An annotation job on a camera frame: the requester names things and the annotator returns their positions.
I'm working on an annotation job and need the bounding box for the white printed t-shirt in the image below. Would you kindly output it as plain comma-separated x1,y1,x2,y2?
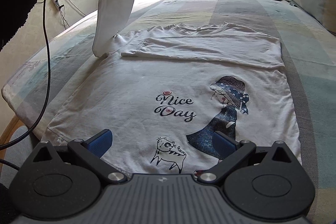
43,0,301,174

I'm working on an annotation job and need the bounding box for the black sleeved left forearm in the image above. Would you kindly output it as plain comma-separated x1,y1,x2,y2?
1,0,37,48

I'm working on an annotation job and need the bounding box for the white power strip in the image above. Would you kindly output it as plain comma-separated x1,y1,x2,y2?
52,0,64,11

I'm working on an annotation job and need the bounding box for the pastel patchwork bed sheet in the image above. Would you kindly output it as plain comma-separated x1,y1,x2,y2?
2,0,335,223

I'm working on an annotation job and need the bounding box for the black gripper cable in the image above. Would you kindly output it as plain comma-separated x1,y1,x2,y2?
0,0,52,169

